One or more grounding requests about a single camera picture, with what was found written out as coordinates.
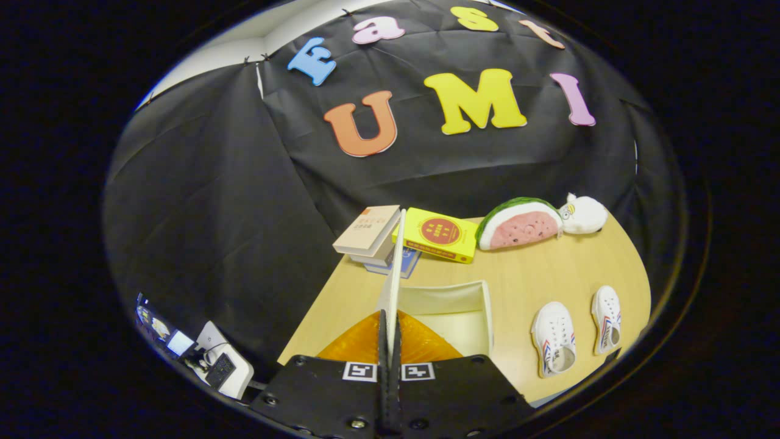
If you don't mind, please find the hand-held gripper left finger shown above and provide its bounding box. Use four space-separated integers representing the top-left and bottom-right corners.
249 309 391 439

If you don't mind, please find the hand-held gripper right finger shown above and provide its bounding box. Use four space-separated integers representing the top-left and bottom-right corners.
390 309 536 439

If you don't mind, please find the white canvas shoe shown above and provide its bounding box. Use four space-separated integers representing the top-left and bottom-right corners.
531 301 576 379
591 285 622 356

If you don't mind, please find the white device with black keypad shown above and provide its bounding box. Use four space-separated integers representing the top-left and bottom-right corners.
194 321 255 400

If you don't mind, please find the blue book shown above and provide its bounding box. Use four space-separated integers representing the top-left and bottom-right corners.
366 247 422 279

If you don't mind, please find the yellow book with red circle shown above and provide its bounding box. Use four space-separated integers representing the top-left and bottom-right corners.
392 207 480 264

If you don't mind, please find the computer monitor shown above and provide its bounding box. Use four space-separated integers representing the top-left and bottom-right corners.
137 293 196 357

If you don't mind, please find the watermelon slice plush toy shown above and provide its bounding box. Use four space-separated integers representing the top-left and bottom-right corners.
476 197 562 251

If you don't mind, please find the white plush toy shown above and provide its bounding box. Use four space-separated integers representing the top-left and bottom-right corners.
559 193 609 235

